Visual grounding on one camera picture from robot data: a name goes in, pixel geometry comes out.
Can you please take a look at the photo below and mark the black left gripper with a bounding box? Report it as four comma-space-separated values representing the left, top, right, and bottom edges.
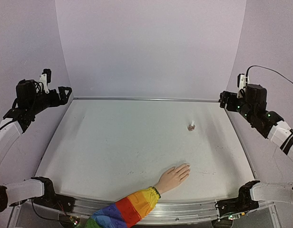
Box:
29, 85, 72, 114

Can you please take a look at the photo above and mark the glitter nail polish bottle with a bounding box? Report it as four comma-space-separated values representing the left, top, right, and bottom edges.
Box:
187, 124, 195, 131

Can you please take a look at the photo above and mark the rainbow sleeve forearm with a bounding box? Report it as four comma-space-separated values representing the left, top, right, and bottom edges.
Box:
84, 187, 161, 228

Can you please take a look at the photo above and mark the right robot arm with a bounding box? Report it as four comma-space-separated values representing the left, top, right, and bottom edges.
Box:
215, 84, 293, 220

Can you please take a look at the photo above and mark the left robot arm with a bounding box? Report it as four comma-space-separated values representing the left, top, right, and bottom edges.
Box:
0, 79, 72, 212

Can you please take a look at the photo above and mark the mannequin hand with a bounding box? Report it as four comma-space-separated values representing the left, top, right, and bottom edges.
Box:
154, 163, 190, 195

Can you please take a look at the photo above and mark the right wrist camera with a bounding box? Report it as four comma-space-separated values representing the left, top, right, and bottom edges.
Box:
237, 74, 250, 98

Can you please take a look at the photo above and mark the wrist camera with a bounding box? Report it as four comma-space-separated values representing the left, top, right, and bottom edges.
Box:
38, 69, 52, 94
237, 74, 250, 98

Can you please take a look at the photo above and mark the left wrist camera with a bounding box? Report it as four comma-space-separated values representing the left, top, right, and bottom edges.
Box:
38, 69, 52, 94

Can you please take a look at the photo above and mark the black right camera cable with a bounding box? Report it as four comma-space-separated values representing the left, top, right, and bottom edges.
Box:
245, 66, 293, 90

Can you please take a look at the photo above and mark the aluminium back table rail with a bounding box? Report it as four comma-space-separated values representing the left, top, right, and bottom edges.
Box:
74, 97, 219, 103

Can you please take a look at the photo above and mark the aluminium front rail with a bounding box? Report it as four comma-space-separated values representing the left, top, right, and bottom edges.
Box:
8, 197, 280, 228

